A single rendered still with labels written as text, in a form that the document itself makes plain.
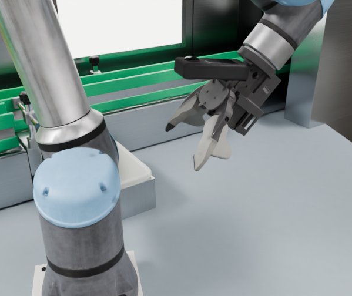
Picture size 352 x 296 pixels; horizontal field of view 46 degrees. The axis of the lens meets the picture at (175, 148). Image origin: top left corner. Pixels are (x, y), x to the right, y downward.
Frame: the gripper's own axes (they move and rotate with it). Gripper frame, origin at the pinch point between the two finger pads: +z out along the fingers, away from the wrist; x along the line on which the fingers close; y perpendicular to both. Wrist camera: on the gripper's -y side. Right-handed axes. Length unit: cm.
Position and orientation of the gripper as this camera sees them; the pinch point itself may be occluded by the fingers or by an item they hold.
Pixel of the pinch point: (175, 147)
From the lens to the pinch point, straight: 69.9
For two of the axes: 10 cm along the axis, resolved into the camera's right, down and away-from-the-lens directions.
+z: -6.1, 7.7, 1.8
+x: -3.3, -4.5, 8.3
